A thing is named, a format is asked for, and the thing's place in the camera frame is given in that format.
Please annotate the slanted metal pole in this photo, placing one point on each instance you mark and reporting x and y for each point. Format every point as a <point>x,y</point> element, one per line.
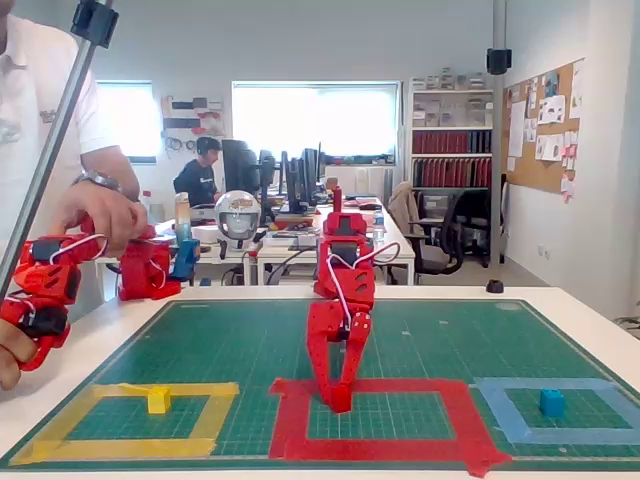
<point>52,150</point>

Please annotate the cork pin board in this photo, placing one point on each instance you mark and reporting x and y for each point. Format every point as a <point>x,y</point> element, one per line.
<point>525,170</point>

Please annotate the large bright window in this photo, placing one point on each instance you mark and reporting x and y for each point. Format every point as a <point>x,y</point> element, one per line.
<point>315,120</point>

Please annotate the person's left forearm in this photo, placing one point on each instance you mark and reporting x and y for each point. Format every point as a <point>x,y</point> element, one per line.
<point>112,162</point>

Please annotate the person's left hand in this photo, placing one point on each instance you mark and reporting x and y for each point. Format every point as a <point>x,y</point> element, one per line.
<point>112,215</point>

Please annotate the seated person in dark shirt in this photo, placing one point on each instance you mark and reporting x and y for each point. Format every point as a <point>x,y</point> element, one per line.
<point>197,175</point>

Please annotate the blue tape square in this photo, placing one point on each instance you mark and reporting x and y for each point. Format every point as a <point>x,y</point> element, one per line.
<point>500,405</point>

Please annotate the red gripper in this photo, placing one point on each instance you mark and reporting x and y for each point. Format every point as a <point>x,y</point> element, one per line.
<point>334,345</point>

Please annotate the beige jacket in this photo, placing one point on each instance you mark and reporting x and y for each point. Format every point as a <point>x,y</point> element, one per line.
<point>402,205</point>

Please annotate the small black knob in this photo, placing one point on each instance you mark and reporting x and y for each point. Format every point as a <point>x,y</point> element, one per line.
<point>495,286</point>

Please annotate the white shelf with binders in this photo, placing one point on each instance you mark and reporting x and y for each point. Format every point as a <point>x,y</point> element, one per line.
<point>450,140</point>

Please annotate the white wall socket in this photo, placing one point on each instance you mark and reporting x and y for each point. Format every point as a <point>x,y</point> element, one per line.
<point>544,252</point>

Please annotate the yellow tape square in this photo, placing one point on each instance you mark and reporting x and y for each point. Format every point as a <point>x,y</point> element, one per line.
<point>220,415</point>

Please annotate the yellow toy brick cube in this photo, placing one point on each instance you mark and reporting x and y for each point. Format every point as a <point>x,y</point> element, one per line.
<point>159,401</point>

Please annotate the green cutting mat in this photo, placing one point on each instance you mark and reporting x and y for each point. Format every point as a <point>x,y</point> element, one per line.
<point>225,350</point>

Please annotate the white office desk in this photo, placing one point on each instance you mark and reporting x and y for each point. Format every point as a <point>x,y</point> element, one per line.
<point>205,251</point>
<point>400,250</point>

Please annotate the black office chair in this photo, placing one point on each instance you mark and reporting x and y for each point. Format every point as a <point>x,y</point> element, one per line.
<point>450,220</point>

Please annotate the black computer monitor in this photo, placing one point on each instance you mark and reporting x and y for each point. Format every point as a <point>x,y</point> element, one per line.
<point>240,165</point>
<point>295,180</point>

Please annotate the black pole clamp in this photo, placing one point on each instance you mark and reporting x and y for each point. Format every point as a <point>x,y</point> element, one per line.
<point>95,22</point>

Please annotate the blue toy brick cube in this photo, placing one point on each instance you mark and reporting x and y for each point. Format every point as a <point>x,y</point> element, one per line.
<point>552,404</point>

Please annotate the red toy brick cube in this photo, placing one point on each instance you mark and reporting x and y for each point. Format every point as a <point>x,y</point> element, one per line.
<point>340,402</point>

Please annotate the clear plastic water bottle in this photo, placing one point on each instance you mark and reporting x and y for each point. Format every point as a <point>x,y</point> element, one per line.
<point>379,225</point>

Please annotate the orange and blue bottle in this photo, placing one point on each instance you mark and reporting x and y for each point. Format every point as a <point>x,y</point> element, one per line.
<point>183,220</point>

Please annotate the green plant leaves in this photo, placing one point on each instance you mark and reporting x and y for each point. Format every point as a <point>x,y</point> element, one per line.
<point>631,320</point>

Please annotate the black pillar bracket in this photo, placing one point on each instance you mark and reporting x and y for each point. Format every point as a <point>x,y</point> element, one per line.
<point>499,61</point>

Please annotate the operator in white shirt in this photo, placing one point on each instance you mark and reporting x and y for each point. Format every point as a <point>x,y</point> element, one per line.
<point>25,75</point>

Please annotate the red tape square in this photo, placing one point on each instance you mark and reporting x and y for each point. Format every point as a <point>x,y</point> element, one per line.
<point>287,420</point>

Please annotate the white helmet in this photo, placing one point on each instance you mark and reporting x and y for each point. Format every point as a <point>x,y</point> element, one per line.
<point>237,215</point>

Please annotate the wall tool rack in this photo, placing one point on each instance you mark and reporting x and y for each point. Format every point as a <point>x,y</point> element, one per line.
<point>192,122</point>

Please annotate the silver wristwatch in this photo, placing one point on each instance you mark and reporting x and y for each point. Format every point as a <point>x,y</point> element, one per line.
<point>97,181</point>

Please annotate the small bright window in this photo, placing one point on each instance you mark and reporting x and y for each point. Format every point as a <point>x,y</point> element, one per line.
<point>135,120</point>

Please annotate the red robot arm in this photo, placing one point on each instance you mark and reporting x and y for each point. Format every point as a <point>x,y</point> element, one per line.
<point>362,282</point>

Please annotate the grey vertical pillar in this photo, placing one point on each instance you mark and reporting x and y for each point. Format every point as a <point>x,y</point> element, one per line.
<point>499,150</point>

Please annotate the red leader arm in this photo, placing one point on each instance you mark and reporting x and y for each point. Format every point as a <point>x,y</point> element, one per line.
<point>145,265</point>

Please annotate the person's right hand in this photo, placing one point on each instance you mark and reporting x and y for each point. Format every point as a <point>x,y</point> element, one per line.
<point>10,357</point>

